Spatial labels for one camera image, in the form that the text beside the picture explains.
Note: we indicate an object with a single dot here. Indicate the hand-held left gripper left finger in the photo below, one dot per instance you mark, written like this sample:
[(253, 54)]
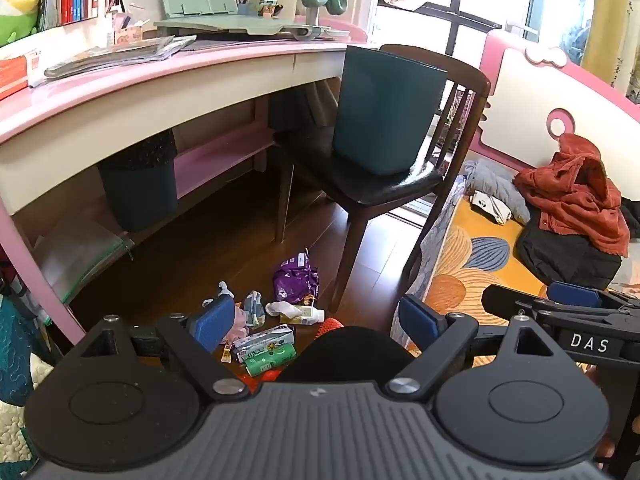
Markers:
[(212, 325)]

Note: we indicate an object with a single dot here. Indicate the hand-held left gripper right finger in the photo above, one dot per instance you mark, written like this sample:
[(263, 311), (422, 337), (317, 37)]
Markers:
[(417, 317)]

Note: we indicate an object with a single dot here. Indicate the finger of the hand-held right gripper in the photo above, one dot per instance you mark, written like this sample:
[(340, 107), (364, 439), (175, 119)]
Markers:
[(575, 294), (510, 302)]

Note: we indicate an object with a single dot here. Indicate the green cylindrical tube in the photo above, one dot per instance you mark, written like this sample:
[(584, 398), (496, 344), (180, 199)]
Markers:
[(270, 360)]

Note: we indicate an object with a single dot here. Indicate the purple snack bag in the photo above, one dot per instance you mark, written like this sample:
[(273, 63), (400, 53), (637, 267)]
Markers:
[(295, 280)]

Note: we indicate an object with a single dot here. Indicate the yellow drink carton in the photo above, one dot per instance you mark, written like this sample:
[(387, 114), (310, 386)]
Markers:
[(307, 316)]

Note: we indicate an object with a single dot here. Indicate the teal plastic waste bin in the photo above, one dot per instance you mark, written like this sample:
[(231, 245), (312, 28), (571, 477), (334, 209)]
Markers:
[(380, 110)]

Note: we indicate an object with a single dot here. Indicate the pink wrapper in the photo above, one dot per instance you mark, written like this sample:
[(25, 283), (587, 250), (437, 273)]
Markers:
[(241, 325)]

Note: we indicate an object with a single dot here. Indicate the beige stick sachet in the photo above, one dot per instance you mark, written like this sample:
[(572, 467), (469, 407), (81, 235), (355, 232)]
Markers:
[(227, 354)]

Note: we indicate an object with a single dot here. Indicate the crumpled silver wrapper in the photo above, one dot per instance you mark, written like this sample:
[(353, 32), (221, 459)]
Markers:
[(225, 290)]

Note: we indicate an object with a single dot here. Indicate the black jacket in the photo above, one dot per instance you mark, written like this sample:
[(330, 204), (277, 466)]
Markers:
[(560, 260)]

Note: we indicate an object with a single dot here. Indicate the blue white crumpled wrapper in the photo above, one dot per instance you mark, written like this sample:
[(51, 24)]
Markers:
[(254, 310)]

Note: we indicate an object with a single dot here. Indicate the white green drink carton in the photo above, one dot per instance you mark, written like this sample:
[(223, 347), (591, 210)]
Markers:
[(265, 337)]

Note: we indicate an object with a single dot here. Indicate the orange floral bedsheet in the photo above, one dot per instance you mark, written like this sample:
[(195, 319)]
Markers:
[(475, 260)]

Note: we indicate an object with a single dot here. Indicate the red net bag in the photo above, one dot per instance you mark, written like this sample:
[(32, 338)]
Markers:
[(327, 330)]

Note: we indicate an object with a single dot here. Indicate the rust red jacket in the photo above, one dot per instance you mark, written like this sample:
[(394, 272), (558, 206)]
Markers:
[(575, 200)]

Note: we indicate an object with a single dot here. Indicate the white garment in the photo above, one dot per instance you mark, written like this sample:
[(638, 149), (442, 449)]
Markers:
[(492, 206)]

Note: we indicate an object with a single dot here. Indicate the grey garment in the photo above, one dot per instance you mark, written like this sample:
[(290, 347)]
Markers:
[(492, 180)]

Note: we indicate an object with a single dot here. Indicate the dark wooden chair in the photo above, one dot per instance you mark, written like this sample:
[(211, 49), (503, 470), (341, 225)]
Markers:
[(375, 187)]

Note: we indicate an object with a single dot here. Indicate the clear zip bag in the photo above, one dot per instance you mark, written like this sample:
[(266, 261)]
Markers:
[(80, 260)]

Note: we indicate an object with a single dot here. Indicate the dark bin with black liner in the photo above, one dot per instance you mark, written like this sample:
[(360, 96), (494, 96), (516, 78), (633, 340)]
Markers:
[(140, 190)]

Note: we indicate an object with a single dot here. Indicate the pink cream bed headboard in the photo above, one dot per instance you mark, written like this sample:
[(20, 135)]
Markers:
[(550, 100)]

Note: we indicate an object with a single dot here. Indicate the teal patterned quilt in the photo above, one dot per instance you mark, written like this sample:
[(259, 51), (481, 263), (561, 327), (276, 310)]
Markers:
[(15, 350)]

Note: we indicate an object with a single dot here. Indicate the yellow printed curtain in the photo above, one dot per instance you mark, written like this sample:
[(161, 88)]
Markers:
[(610, 35)]

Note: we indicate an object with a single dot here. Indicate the pink curved desk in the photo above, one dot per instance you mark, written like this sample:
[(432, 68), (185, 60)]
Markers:
[(150, 67)]

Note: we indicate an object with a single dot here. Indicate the stack of magazines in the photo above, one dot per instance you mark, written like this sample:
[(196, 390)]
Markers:
[(115, 55)]

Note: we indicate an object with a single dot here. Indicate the pink patterned box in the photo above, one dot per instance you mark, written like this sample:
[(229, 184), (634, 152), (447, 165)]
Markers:
[(127, 35)]

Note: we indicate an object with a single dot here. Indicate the blue pen holder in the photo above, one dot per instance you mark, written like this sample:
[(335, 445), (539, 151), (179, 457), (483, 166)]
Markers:
[(243, 9)]

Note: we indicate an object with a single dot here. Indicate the orange flat box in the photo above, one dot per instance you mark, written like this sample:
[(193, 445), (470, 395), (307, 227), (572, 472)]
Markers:
[(10, 77)]

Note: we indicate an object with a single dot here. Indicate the green yellow plush toy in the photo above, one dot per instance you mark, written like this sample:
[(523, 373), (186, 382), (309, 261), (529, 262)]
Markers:
[(20, 10)]

